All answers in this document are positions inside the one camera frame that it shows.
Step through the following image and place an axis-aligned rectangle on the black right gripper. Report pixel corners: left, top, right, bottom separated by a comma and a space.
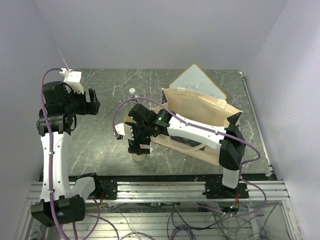
126, 122, 153, 155

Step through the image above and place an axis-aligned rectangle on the cream canvas tote bag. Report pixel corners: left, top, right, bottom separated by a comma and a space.
153, 88, 243, 166

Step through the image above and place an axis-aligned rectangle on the cream cylindrical bottle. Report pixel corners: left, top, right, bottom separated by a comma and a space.
131, 150, 150, 162

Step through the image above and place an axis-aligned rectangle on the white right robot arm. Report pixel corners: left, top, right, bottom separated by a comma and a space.
124, 103, 246, 198

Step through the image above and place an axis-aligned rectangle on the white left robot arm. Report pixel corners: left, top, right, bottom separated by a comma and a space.
31, 81, 102, 227

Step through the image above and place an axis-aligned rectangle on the beige squeeze tube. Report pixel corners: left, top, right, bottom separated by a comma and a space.
123, 115, 135, 123

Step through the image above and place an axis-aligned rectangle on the yellow-framed small whiteboard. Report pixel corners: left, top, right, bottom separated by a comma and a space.
169, 64, 227, 100

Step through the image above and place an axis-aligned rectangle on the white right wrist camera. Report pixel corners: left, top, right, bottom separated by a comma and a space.
115, 123, 134, 140

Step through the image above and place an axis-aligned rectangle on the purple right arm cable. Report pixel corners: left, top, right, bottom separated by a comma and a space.
111, 97, 268, 218

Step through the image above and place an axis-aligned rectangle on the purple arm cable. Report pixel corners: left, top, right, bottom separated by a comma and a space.
111, 97, 268, 218
39, 67, 121, 240

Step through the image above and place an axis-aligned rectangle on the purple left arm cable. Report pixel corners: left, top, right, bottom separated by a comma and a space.
39, 67, 121, 240

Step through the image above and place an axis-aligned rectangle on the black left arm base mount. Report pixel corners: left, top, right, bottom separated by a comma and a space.
89, 179, 118, 200

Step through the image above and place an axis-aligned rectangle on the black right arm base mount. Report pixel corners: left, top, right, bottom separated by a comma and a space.
202, 181, 249, 200

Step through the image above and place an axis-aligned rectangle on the aluminium front frame rail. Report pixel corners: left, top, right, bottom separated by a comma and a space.
27, 181, 291, 203

